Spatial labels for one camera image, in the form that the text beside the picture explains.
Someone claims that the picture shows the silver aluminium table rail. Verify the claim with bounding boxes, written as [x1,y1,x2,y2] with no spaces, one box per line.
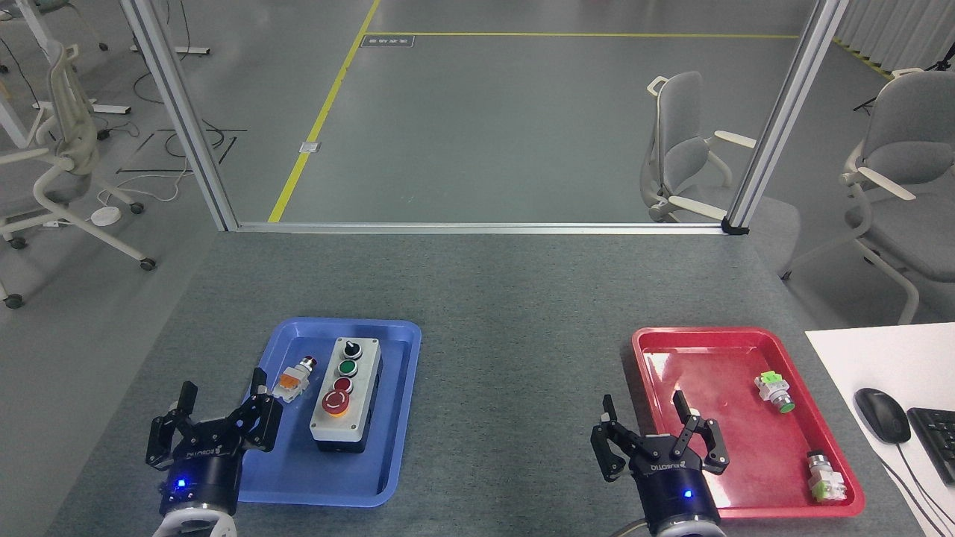
[230,221,732,236]

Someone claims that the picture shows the black computer mouse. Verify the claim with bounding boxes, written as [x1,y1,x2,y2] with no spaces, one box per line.
[854,387,912,446]

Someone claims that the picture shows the silver aluminium post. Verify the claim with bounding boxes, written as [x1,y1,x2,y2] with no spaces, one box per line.
[119,0,240,232]
[722,0,851,229]

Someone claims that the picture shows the white mesh office chair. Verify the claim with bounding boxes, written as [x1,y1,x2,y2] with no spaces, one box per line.
[0,40,158,311]

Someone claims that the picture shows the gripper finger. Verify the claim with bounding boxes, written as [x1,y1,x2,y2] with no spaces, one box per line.
[145,382,198,471]
[671,389,731,477]
[224,367,284,454]
[591,395,636,484]

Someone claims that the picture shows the black mouse cable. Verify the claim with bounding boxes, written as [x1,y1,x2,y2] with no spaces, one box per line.
[880,442,955,535]

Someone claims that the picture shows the grey office chair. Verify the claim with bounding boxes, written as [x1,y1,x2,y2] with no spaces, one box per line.
[779,67,955,326]
[639,71,759,224]

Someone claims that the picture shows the blue plastic tray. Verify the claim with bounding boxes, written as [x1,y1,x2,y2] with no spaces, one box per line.
[237,317,423,509]

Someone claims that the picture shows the green push button switch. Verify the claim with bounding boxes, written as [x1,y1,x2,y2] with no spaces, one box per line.
[754,370,797,415]

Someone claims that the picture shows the silver push button green block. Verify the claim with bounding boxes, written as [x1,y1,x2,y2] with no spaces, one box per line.
[806,450,849,503]

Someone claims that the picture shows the red push button orange block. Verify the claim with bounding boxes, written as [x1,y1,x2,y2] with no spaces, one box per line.
[272,357,319,404]

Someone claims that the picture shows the white desk frame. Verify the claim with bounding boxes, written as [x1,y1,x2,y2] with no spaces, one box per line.
[0,0,132,150]

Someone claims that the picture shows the grey four-button control box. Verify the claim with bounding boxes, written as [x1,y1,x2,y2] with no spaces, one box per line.
[309,336,383,454]

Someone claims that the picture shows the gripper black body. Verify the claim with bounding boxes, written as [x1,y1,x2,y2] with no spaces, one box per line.
[159,419,244,519]
[630,435,721,535]

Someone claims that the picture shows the red plastic tray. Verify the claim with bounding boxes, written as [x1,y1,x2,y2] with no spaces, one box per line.
[631,326,867,520]

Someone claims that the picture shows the white side table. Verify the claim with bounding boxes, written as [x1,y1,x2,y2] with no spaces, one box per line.
[804,321,955,537]

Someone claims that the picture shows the black keyboard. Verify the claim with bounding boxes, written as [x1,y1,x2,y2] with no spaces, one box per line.
[907,406,955,487]

